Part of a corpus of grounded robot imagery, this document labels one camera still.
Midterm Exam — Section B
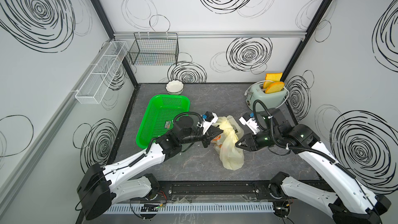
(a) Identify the black wire basket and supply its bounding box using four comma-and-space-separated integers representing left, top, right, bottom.
128, 32, 179, 66

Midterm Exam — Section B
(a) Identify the toast slice rear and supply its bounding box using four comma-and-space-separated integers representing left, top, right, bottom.
263, 73, 283, 89

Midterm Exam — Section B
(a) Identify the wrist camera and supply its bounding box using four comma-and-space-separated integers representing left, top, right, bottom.
202, 112, 218, 134
239, 113, 260, 134

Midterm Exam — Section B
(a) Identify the yellow plastic bag with oranges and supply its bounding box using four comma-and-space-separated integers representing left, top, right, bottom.
211, 115, 244, 171

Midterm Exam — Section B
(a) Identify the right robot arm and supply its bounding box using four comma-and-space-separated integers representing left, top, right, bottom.
235, 100, 391, 224

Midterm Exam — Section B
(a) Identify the white mesh wall shelf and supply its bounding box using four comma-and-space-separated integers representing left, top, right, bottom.
75, 40, 128, 104

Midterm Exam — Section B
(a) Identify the white scalloped bowl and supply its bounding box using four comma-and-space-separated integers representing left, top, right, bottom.
165, 80, 184, 95

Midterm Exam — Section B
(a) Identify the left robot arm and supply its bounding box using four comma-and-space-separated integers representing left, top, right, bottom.
77, 112, 223, 220

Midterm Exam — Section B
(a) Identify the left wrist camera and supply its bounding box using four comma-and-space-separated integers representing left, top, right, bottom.
202, 112, 218, 134

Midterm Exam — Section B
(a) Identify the toast slice front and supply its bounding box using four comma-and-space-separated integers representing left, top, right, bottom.
264, 82, 285, 94

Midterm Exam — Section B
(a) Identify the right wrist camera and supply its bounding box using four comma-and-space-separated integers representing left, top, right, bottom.
239, 113, 260, 134

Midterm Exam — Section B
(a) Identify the green plastic basket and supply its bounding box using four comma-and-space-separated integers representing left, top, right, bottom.
136, 94, 191, 149

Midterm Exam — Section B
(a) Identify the toast slice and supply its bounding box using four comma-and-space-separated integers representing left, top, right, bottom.
264, 82, 285, 94
263, 73, 283, 89

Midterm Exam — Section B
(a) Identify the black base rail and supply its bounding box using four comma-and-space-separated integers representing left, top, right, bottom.
121, 179, 321, 200

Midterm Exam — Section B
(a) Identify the white slotted cable duct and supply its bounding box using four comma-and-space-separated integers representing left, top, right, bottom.
105, 202, 275, 215

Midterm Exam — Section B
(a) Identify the mint green toaster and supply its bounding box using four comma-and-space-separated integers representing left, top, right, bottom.
244, 80, 290, 111

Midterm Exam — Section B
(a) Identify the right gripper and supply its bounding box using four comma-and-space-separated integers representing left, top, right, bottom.
233, 130, 279, 150

